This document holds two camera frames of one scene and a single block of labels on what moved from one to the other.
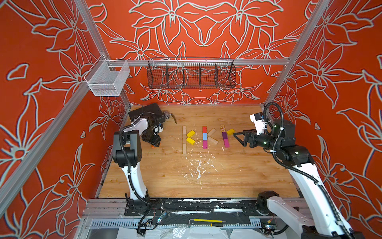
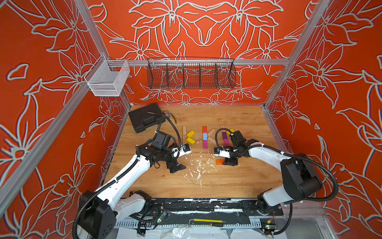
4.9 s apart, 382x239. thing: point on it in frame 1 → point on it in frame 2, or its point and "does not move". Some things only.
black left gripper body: (149, 137) → (167, 156)
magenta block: (205, 143) does not move
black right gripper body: (264, 141) → (235, 154)
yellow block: (190, 141) does not move
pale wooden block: (211, 132) does not move
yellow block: (191, 133) does not move
